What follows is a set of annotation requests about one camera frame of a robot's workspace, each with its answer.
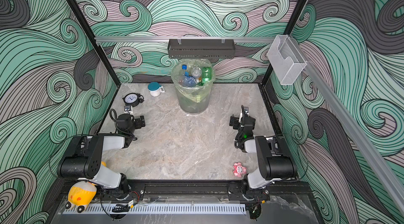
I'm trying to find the clear bottle blue scenic label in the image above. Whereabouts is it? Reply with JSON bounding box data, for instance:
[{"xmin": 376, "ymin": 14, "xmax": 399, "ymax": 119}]
[{"xmin": 178, "ymin": 65, "xmax": 189, "ymax": 87}]

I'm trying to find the green soda bottle yellow cap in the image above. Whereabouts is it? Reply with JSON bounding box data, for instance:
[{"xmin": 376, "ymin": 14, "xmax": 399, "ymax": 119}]
[{"xmin": 201, "ymin": 67, "xmax": 213, "ymax": 84}]

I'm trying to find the clear bottle blue label white cap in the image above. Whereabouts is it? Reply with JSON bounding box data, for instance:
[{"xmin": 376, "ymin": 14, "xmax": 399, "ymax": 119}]
[{"xmin": 183, "ymin": 76, "xmax": 197, "ymax": 87}]

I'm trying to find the tall clear bottle white cap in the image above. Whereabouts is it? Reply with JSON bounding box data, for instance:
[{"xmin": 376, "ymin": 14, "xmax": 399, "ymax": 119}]
[{"xmin": 190, "ymin": 66, "xmax": 202, "ymax": 78}]

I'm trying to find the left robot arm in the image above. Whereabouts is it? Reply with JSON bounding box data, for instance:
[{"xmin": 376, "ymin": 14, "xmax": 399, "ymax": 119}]
[{"xmin": 56, "ymin": 109, "xmax": 146, "ymax": 194}]

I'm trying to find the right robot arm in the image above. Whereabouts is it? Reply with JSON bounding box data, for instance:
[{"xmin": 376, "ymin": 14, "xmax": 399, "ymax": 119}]
[{"xmin": 229, "ymin": 114, "xmax": 297, "ymax": 193}]

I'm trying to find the mesh bin with green bag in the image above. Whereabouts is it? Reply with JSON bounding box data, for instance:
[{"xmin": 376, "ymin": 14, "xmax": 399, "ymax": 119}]
[{"xmin": 170, "ymin": 59, "xmax": 216, "ymax": 114}]

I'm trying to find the black round alarm clock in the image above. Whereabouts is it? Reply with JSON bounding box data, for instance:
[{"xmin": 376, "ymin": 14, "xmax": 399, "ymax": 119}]
[{"xmin": 123, "ymin": 93, "xmax": 144, "ymax": 107}]

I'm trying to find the white mug with teal lid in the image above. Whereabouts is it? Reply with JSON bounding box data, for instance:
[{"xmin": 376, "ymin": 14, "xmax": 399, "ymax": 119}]
[{"xmin": 147, "ymin": 82, "xmax": 165, "ymax": 97}]

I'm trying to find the pink flower toy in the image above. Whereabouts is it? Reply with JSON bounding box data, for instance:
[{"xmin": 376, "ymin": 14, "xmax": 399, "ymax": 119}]
[{"xmin": 233, "ymin": 162, "xmax": 247, "ymax": 178}]

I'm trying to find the yellow chick plush toy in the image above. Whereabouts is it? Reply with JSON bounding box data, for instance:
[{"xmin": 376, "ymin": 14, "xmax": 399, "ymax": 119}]
[{"xmin": 61, "ymin": 160, "xmax": 110, "ymax": 213}]

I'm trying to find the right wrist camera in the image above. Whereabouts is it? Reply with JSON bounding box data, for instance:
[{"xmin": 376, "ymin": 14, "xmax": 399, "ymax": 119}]
[{"xmin": 240, "ymin": 105, "xmax": 249, "ymax": 121}]

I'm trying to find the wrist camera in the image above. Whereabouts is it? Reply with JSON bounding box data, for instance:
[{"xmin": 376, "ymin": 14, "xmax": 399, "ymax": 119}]
[
  {"xmin": 124, "ymin": 105, "xmax": 133, "ymax": 114},
  {"xmin": 240, "ymin": 105, "xmax": 249, "ymax": 121}
]

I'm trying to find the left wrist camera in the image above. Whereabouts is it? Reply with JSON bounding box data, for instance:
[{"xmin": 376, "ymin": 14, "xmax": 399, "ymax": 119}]
[{"xmin": 124, "ymin": 105, "xmax": 133, "ymax": 114}]

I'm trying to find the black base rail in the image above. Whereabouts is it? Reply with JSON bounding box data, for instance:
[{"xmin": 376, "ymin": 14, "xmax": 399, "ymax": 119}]
[{"xmin": 100, "ymin": 179, "xmax": 270, "ymax": 202}]

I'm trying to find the black wall shelf tray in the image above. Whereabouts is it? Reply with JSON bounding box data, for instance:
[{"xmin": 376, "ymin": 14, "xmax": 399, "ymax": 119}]
[{"xmin": 167, "ymin": 39, "xmax": 236, "ymax": 60}]

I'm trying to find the clear acrylic wall holder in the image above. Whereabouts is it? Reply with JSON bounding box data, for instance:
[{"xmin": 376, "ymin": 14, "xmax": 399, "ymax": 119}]
[{"xmin": 267, "ymin": 35, "xmax": 307, "ymax": 86}]

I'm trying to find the white cable duct strip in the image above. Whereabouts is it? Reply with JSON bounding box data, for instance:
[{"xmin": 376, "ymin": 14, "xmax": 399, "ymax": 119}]
[{"xmin": 62, "ymin": 203, "xmax": 247, "ymax": 216}]

